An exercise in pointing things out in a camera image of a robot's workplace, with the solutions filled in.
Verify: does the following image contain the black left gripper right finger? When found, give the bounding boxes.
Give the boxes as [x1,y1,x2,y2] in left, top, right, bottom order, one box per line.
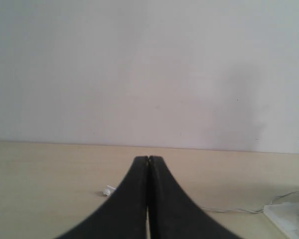
[149,156,239,239]

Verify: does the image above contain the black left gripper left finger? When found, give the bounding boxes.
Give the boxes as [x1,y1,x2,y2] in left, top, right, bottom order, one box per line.
[58,156,149,239]

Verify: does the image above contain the white wired earphones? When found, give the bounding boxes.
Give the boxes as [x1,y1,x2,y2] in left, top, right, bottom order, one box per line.
[102,185,299,214]

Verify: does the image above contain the clear plastic storage case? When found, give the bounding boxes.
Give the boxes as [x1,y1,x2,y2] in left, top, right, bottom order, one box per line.
[263,202,299,239]

